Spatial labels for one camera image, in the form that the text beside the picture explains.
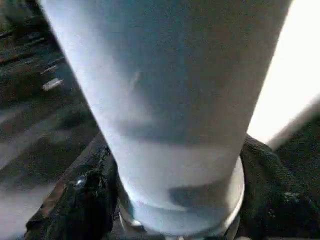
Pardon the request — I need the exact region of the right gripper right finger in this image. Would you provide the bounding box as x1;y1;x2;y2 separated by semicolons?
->
236;133;320;240

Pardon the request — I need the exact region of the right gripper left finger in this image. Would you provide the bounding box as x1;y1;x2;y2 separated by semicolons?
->
24;143;121;240

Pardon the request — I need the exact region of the white plastic table leg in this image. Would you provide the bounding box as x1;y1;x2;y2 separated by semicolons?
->
37;0;295;237

